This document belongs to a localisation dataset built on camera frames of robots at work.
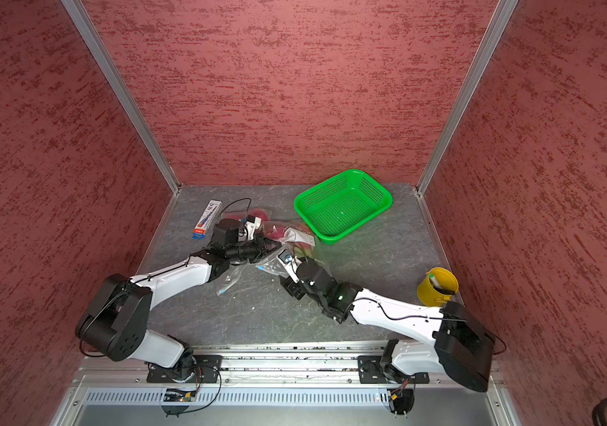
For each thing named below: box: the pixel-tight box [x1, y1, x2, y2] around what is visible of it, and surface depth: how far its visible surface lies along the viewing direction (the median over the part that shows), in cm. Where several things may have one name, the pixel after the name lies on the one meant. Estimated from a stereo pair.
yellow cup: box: [417, 267, 459, 308], surface depth 84 cm
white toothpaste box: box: [191, 198, 223, 240], surface depth 110 cm
